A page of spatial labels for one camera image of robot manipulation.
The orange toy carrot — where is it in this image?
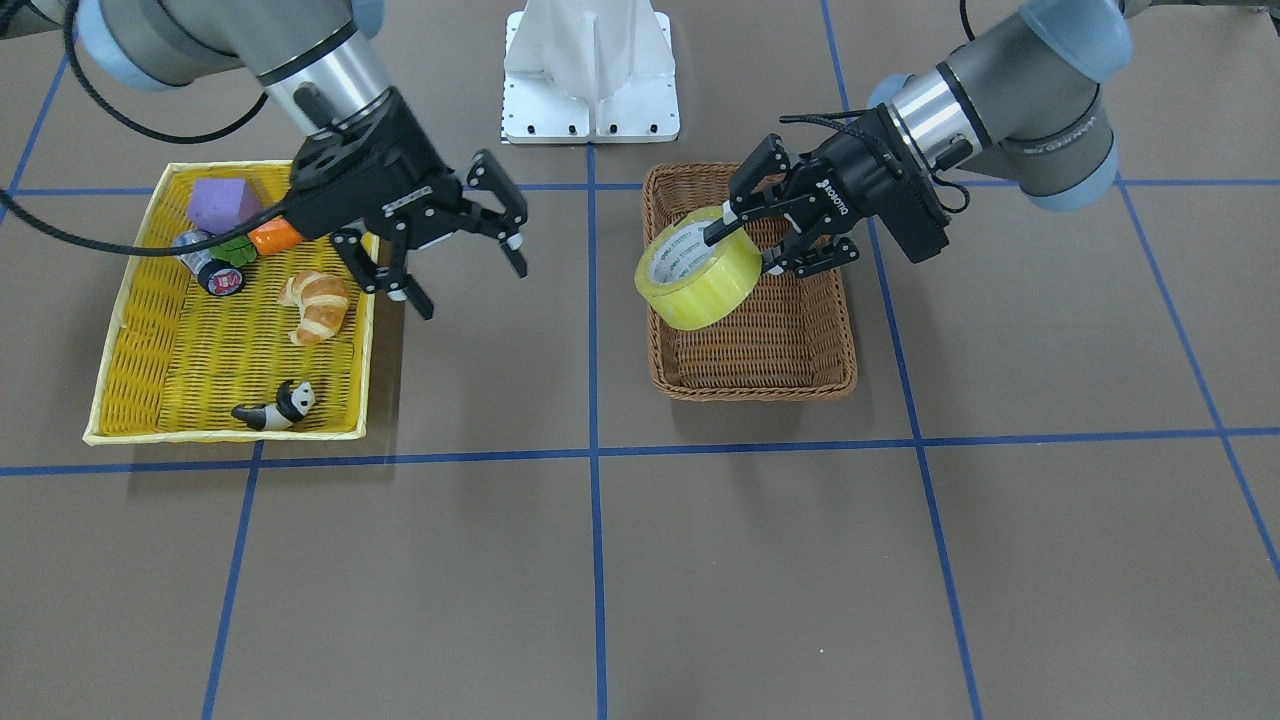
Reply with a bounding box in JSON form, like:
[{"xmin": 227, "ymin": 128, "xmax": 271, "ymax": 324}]
[{"xmin": 210, "ymin": 218, "xmax": 305, "ymax": 268}]

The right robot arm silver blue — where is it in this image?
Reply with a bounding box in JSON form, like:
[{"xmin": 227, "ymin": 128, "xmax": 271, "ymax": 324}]
[{"xmin": 3, "ymin": 1, "xmax": 529, "ymax": 318}]

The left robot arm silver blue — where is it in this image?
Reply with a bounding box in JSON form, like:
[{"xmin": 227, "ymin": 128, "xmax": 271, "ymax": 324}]
[{"xmin": 701, "ymin": 1, "xmax": 1132, "ymax": 278}]

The toy panda figure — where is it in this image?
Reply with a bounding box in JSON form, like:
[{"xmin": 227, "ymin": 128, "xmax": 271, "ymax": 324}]
[{"xmin": 230, "ymin": 380, "xmax": 316, "ymax": 430}]

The brown wicker basket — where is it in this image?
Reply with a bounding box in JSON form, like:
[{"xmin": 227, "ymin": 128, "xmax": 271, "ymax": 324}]
[{"xmin": 643, "ymin": 163, "xmax": 858, "ymax": 401}]

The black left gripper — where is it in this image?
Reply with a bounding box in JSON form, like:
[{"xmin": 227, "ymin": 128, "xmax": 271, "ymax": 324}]
[{"xmin": 703, "ymin": 102, "xmax": 950, "ymax": 279}]

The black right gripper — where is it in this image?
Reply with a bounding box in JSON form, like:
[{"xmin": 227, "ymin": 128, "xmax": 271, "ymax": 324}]
[{"xmin": 285, "ymin": 88, "xmax": 529, "ymax": 322}]

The small dark can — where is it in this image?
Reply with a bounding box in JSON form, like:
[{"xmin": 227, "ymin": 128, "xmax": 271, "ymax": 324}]
[{"xmin": 172, "ymin": 229, "xmax": 246, "ymax": 297}]

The yellow tape roll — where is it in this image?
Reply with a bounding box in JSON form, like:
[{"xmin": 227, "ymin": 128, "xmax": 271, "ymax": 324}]
[{"xmin": 634, "ymin": 208, "xmax": 762, "ymax": 331}]

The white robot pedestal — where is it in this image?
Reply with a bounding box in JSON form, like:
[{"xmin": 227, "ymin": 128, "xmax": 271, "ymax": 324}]
[{"xmin": 500, "ymin": 1, "xmax": 681, "ymax": 145}]

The toy croissant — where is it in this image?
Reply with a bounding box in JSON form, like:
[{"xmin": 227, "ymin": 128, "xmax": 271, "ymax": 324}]
[{"xmin": 276, "ymin": 270, "xmax": 349, "ymax": 347}]

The purple toy block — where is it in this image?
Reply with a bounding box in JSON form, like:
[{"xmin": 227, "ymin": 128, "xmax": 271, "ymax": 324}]
[{"xmin": 186, "ymin": 177, "xmax": 264, "ymax": 234}]

